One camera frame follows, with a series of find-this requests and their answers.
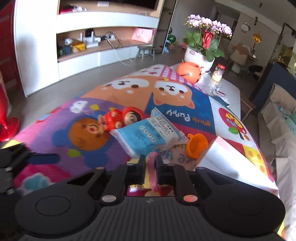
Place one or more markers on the blue tissue pack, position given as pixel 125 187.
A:
pixel 153 134

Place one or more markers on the purple orchid flower pot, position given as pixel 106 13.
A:
pixel 203 42

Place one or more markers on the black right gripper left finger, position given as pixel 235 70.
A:
pixel 121 178

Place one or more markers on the round wall clock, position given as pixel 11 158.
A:
pixel 245 27

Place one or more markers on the grey sofa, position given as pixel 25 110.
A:
pixel 277 143

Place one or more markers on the colourful cartoon play mat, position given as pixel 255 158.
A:
pixel 72 130

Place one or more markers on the watermelon ball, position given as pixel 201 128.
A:
pixel 171 39

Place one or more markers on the green clothing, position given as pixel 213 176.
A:
pixel 288 117

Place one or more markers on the pink paper bag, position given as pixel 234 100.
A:
pixel 143 35

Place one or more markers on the pink cardboard box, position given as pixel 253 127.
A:
pixel 223 158

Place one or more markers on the orange plastic funnel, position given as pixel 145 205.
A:
pixel 196 145

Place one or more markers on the dark blue cabinet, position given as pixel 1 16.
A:
pixel 273 74

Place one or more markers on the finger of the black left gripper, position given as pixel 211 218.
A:
pixel 43 159

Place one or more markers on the red doll toy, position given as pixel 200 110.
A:
pixel 116 119

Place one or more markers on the white tv cabinet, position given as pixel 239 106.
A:
pixel 55 40

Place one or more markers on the small wooden stool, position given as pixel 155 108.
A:
pixel 146 51

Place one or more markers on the Hello Kitty camera keychain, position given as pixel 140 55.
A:
pixel 150 188

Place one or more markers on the candy jar red lid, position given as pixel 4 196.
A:
pixel 218 73

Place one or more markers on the dining chair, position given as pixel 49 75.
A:
pixel 239 57

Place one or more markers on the orange round bucket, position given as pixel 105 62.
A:
pixel 190 71

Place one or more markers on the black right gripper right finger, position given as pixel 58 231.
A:
pixel 179 178

